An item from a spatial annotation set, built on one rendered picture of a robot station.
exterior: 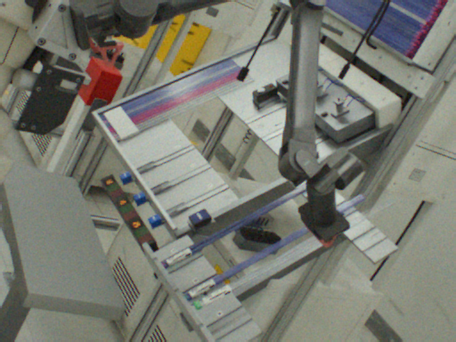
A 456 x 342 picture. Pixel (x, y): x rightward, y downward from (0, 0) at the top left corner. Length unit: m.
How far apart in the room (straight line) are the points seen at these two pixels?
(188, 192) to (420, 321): 1.97
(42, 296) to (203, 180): 0.61
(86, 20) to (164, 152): 0.84
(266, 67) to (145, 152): 0.55
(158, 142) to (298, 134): 0.87
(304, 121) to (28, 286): 0.70
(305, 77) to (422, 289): 2.37
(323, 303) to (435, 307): 1.34
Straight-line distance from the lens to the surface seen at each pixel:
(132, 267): 2.58
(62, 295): 1.64
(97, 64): 2.72
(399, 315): 3.75
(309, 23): 1.49
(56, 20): 1.35
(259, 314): 1.72
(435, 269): 3.64
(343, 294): 2.40
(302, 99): 1.41
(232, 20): 3.38
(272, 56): 2.45
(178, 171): 2.04
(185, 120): 3.51
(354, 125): 2.02
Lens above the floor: 1.49
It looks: 14 degrees down
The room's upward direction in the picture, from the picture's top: 29 degrees clockwise
